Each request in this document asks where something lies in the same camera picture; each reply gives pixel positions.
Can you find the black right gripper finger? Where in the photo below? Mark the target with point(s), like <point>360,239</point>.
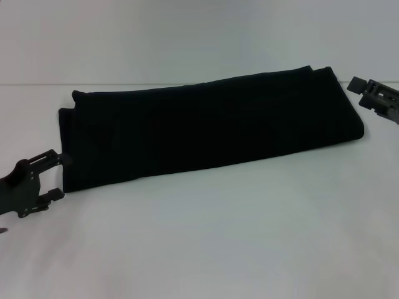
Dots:
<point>357,84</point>
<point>388,113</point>

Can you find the black t-shirt with FREE print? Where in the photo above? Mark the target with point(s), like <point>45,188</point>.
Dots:
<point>199,130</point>

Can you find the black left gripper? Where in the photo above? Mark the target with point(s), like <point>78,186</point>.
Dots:
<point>18,190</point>

